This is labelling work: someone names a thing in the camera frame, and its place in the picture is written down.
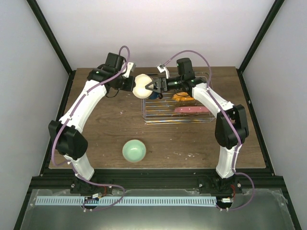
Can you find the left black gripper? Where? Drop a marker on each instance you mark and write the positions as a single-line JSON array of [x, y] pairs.
[[131, 85]]

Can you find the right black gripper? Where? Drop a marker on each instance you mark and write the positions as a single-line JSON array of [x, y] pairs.
[[161, 84]]

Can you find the blue enamel mug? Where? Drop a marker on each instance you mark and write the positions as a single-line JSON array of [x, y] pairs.
[[155, 95]]

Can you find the white upturned bowl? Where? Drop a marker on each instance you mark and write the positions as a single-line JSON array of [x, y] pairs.
[[139, 89]]

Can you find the orange scalloped plate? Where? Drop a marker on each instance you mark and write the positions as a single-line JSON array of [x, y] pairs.
[[182, 96]]

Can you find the pink dotted scalloped plate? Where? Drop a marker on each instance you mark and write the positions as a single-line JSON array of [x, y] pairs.
[[191, 110]]

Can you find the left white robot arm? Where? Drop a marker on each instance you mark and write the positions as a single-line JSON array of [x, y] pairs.
[[66, 133]]

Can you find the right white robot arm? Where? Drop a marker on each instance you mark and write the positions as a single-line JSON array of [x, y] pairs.
[[231, 127]]

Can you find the light blue slotted strip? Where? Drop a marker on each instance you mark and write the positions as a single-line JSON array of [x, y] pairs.
[[201, 201]]

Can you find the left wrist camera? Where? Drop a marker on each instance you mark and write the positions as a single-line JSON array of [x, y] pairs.
[[129, 69]]

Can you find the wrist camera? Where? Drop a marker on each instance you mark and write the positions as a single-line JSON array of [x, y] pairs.
[[162, 68], [129, 69]]

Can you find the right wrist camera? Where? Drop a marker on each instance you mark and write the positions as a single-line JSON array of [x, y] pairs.
[[162, 68]]

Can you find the wire dish rack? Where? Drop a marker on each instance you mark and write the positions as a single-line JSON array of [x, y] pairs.
[[161, 111]]

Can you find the black aluminium frame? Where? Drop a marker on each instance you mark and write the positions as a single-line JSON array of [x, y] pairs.
[[264, 177]]

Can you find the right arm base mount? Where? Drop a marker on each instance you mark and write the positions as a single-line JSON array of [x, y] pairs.
[[216, 185]]

